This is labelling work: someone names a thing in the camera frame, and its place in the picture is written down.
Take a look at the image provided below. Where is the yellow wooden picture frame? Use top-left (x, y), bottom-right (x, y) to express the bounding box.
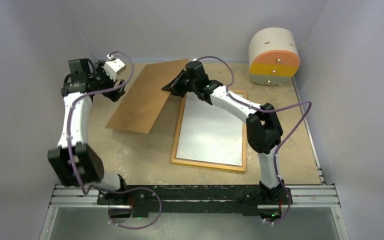
top-left (170, 88), bottom-right (248, 173)

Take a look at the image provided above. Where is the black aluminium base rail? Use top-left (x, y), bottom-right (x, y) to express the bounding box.
top-left (50, 185), bottom-right (340, 220)

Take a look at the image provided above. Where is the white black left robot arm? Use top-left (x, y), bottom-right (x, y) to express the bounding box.
top-left (47, 55), bottom-right (129, 205)

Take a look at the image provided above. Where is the round three-drawer cabinet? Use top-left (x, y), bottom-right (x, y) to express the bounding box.
top-left (248, 27), bottom-right (301, 86)

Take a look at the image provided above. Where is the building photo print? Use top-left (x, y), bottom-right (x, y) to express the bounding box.
top-left (176, 93), bottom-right (245, 167)

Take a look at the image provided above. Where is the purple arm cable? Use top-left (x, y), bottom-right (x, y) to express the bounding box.
top-left (66, 50), bottom-right (163, 230)
top-left (195, 55), bottom-right (313, 226)

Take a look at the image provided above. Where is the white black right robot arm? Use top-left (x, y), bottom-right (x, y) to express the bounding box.
top-left (161, 60), bottom-right (291, 204)

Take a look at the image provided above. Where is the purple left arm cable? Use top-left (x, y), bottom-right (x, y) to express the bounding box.
top-left (66, 50), bottom-right (163, 230)

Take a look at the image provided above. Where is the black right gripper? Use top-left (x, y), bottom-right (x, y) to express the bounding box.
top-left (162, 69), bottom-right (198, 99)

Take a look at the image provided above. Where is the brown cardboard backing board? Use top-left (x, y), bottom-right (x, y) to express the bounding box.
top-left (105, 58), bottom-right (189, 134)

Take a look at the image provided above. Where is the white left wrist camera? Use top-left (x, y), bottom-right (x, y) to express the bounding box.
top-left (103, 54), bottom-right (126, 82)

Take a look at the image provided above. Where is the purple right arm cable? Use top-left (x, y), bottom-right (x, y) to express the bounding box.
top-left (195, 55), bottom-right (313, 226)

